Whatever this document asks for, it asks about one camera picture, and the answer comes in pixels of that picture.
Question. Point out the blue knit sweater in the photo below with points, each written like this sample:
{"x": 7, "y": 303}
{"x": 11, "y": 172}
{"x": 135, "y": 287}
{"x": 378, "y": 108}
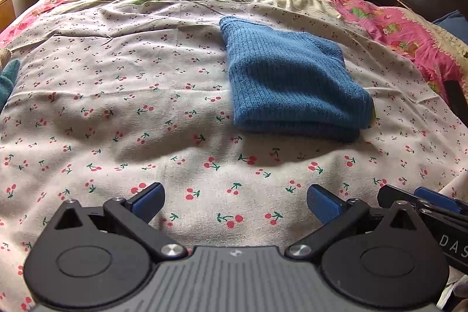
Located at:
{"x": 292, "y": 89}

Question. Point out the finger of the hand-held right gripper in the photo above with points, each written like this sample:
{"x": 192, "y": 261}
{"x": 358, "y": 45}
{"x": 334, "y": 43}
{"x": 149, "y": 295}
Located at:
{"x": 438, "y": 198}
{"x": 393, "y": 195}

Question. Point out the blue pillow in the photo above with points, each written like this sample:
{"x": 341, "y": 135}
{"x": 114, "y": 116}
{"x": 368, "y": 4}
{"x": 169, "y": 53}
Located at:
{"x": 453, "y": 25}

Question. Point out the cherry print bed sheet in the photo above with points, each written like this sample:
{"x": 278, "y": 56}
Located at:
{"x": 128, "y": 96}

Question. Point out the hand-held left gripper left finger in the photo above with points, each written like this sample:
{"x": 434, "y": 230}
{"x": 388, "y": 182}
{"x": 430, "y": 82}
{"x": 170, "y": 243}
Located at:
{"x": 148, "y": 202}

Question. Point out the pink floral quilt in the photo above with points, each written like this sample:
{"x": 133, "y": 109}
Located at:
{"x": 384, "y": 19}

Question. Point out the light wooden cabinet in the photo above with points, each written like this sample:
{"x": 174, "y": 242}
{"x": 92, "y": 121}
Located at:
{"x": 6, "y": 10}

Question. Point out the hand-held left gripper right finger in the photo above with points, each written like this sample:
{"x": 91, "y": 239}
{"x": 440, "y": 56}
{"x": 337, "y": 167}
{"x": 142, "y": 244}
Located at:
{"x": 323, "y": 204}

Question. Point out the teal cloth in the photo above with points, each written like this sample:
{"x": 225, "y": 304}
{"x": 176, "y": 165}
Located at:
{"x": 9, "y": 81}

